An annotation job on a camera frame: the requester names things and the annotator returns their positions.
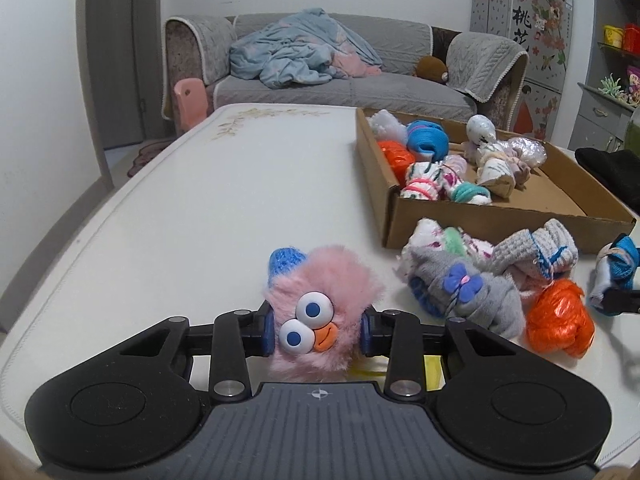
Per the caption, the brown plush toy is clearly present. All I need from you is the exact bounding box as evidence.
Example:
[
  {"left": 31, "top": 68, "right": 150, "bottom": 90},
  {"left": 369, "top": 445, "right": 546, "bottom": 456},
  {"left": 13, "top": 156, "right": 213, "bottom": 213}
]
[{"left": 414, "top": 55, "right": 450, "bottom": 85}]

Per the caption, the blue and white sock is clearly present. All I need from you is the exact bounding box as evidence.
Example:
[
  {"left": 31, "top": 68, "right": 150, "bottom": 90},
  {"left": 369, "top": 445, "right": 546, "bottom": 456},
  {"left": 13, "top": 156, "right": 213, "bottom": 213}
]
[{"left": 587, "top": 234, "right": 640, "bottom": 317}]

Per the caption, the yellow packet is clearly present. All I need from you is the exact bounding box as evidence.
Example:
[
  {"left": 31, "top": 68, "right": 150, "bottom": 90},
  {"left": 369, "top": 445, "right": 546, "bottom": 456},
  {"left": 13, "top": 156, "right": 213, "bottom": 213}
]
[{"left": 349, "top": 354, "right": 445, "bottom": 392}]

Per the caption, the light blue blanket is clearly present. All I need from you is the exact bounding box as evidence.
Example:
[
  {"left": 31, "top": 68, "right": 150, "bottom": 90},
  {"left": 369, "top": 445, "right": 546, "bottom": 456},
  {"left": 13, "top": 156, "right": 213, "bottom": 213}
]
[{"left": 229, "top": 7, "right": 384, "bottom": 89}]

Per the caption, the floor rug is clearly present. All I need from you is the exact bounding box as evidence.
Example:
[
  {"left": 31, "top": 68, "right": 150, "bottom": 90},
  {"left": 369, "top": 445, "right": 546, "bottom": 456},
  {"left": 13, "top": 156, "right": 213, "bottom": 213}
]
[{"left": 126, "top": 137, "right": 177, "bottom": 179}]

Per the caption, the lavender sock bundle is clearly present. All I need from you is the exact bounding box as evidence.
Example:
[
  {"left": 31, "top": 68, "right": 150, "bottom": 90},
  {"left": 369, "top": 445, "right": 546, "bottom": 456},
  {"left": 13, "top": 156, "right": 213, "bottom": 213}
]
[{"left": 510, "top": 160, "right": 535, "bottom": 190}]

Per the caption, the grey sofa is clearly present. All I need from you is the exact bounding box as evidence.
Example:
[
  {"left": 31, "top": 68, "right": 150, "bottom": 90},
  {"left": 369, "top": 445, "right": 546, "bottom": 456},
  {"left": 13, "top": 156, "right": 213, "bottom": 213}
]
[{"left": 162, "top": 12, "right": 531, "bottom": 133}]

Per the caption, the pink cloth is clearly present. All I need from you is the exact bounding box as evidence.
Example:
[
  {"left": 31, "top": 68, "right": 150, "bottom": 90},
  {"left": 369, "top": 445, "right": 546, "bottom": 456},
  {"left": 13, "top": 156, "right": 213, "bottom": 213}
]
[{"left": 327, "top": 52, "right": 383, "bottom": 79}]

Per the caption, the grey white sock blue stitching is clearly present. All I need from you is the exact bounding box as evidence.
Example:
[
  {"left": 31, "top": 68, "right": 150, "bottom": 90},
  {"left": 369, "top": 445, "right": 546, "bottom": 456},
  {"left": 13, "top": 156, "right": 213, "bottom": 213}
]
[{"left": 492, "top": 218, "right": 580, "bottom": 288}]

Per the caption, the cardboard box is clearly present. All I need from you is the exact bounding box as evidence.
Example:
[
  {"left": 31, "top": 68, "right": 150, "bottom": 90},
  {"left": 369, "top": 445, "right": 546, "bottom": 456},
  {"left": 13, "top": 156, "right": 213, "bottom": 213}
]
[{"left": 355, "top": 107, "right": 637, "bottom": 255}]

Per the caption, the silvery sock bundle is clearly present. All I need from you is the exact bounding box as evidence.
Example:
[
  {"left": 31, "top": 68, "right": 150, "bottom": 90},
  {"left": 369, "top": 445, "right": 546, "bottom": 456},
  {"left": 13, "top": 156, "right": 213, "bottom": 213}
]
[{"left": 505, "top": 136, "right": 547, "bottom": 168}]

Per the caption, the small green plant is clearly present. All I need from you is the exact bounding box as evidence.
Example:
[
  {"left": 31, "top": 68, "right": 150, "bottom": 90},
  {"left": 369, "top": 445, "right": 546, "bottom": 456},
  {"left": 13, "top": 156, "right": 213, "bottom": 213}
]
[{"left": 597, "top": 74, "right": 624, "bottom": 97}]

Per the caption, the grey shelving unit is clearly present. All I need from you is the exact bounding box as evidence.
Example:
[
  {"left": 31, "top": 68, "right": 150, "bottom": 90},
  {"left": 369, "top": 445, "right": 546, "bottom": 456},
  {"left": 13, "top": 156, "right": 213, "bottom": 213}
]
[{"left": 569, "top": 0, "right": 640, "bottom": 152}]

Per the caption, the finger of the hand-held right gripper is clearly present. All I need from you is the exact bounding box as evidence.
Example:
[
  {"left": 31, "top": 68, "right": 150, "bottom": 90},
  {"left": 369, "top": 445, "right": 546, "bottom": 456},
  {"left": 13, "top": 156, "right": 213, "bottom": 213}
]
[{"left": 601, "top": 287, "right": 640, "bottom": 317}]

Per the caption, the orange sock bundle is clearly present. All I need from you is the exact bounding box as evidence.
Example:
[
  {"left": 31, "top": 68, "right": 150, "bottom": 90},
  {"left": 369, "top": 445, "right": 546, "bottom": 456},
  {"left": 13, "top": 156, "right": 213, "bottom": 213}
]
[
  {"left": 525, "top": 280, "right": 597, "bottom": 359},
  {"left": 376, "top": 139, "right": 424, "bottom": 186}
]

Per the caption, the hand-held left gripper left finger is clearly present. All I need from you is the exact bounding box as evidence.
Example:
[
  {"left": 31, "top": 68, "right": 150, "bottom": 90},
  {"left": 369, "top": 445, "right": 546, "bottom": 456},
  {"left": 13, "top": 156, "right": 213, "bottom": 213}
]
[{"left": 119, "top": 302, "right": 276, "bottom": 403}]

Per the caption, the grey sock with purple bow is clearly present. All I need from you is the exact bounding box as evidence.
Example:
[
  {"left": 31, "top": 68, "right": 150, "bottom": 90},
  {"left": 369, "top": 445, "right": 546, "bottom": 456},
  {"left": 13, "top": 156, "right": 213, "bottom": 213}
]
[{"left": 407, "top": 252, "right": 527, "bottom": 339}]

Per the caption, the pink plastic chair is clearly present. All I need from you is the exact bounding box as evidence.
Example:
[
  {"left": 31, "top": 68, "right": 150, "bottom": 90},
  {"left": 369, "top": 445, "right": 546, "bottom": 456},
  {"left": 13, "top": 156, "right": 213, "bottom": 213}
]
[{"left": 173, "top": 77, "right": 211, "bottom": 137}]

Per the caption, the blue knit sock bundle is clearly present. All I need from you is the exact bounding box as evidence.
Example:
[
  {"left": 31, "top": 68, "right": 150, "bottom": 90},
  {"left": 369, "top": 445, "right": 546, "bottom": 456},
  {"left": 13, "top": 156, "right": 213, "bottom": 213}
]
[{"left": 406, "top": 120, "right": 450, "bottom": 162}]

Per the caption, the white pink patterned sock bundle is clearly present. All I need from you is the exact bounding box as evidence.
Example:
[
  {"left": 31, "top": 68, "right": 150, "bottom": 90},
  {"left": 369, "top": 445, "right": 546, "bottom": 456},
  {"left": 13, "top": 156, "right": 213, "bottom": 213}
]
[{"left": 400, "top": 156, "right": 468, "bottom": 202}]

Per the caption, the white dotted sock bundle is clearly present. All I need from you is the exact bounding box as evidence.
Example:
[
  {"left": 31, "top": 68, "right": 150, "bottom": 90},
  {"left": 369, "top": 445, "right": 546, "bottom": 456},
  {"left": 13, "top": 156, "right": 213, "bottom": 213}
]
[{"left": 466, "top": 115, "right": 497, "bottom": 148}]

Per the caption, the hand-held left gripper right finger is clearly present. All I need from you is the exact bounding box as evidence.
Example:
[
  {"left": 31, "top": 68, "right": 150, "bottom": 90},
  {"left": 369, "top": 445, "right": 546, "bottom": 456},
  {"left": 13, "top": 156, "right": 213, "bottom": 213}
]
[{"left": 360, "top": 309, "right": 517, "bottom": 404}]

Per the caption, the white fuzzy sock bundle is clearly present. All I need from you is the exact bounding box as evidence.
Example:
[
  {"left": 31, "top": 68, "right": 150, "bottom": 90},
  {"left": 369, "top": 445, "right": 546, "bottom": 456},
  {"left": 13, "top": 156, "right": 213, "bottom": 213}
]
[{"left": 367, "top": 109, "right": 409, "bottom": 142}]

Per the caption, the green white patterned sock bundle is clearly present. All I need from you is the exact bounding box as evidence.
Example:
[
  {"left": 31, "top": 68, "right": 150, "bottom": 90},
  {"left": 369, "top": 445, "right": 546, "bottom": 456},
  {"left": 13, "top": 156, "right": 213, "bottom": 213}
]
[{"left": 400, "top": 218, "right": 494, "bottom": 281}]

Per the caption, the refrigerator with flower decals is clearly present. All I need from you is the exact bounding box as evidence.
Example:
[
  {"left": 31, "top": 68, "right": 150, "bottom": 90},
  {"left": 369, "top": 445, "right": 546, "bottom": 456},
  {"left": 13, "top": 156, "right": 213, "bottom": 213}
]
[{"left": 469, "top": 0, "right": 576, "bottom": 142}]

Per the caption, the grey door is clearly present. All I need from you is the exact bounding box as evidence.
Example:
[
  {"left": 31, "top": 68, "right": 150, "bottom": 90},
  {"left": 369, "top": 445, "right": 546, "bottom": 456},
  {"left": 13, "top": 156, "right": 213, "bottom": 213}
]
[{"left": 84, "top": 0, "right": 166, "bottom": 150}]

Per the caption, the dark cloth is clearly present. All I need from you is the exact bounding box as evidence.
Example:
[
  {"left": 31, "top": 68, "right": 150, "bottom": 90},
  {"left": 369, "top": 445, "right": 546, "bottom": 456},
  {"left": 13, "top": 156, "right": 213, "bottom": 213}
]
[{"left": 574, "top": 147, "right": 640, "bottom": 203}]

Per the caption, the pink fuzzy monster sock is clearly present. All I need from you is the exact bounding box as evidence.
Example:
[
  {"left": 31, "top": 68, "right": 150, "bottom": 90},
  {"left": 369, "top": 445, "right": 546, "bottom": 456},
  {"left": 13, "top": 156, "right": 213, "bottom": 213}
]
[{"left": 262, "top": 245, "right": 386, "bottom": 386}]

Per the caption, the white sock with teal band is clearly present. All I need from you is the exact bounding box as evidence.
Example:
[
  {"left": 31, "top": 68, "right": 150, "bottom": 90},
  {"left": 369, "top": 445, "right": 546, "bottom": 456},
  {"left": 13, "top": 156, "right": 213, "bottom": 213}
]
[{"left": 451, "top": 182, "right": 494, "bottom": 207}]

